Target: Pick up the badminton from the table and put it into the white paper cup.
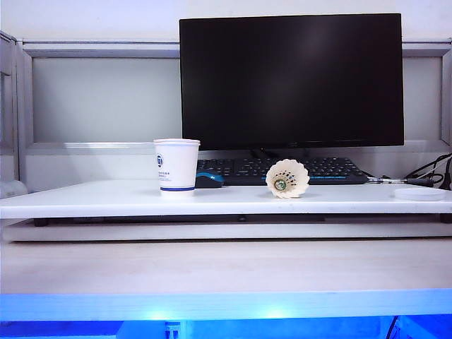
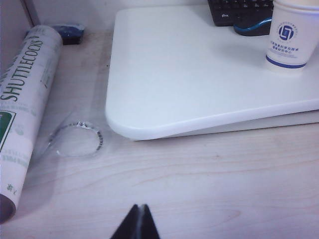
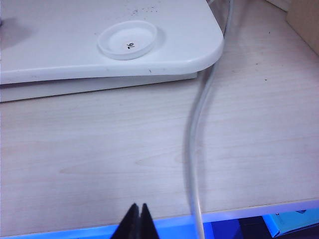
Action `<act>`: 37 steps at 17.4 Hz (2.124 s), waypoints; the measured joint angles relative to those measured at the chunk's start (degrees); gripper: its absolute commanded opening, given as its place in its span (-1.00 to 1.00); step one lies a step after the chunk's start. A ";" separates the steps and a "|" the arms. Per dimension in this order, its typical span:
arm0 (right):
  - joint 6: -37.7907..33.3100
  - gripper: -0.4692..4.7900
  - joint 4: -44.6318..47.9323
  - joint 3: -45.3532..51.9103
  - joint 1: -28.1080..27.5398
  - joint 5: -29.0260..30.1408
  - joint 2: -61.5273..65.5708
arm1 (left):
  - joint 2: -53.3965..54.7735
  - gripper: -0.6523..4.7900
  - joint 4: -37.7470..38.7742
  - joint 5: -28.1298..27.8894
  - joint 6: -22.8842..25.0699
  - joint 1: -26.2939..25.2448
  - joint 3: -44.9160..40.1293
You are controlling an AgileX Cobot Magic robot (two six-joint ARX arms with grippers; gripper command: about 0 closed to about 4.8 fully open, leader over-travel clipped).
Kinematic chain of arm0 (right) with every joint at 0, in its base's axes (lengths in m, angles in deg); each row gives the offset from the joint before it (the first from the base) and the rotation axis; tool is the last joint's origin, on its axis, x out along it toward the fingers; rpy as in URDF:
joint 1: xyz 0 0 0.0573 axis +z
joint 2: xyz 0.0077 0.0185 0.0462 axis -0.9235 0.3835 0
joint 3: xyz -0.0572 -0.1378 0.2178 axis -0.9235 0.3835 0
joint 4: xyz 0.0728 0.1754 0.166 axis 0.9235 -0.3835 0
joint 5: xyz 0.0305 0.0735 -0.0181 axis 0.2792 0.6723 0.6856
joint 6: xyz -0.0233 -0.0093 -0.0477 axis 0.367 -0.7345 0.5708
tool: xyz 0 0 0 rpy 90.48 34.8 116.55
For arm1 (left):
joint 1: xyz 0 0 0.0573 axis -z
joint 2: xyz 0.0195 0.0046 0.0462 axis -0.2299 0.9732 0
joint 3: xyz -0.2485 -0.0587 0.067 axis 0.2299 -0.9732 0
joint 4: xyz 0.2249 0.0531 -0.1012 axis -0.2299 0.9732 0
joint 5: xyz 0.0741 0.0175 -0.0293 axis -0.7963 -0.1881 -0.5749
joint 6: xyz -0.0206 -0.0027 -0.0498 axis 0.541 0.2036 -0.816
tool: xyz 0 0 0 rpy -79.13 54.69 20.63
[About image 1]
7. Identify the white paper cup blue logo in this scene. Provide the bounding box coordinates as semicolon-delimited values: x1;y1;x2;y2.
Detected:
153;138;201;198

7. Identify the white feather shuttlecock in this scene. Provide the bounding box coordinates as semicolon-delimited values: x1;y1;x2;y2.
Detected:
265;158;311;201

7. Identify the black and blue mouse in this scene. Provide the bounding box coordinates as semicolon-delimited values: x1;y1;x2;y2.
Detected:
194;171;225;189

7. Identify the white raised desk board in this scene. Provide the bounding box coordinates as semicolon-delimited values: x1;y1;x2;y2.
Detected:
0;179;452;220

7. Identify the black monitor stand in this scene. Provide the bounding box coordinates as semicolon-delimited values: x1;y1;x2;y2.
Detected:
248;148;309;160

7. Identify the white base board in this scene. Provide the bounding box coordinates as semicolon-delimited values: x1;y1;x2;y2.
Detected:
1;218;452;244

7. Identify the black keyboard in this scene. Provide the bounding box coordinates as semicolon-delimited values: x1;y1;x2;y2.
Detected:
196;157;370;186

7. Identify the black computer monitor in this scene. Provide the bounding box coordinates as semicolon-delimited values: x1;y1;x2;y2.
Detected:
179;13;405;151

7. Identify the clear pen with black cap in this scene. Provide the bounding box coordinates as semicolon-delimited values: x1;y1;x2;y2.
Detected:
367;176;436;187

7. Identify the white round plastic lid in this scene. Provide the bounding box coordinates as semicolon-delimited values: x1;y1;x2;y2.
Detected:
393;187;446;203

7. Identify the grey aluminium partition frame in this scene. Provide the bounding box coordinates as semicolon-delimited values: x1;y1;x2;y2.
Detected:
0;30;452;194

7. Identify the black cable bundle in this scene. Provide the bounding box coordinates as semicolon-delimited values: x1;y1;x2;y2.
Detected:
404;152;452;191

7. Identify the thin black cable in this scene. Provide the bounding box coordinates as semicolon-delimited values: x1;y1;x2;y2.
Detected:
386;315;400;339

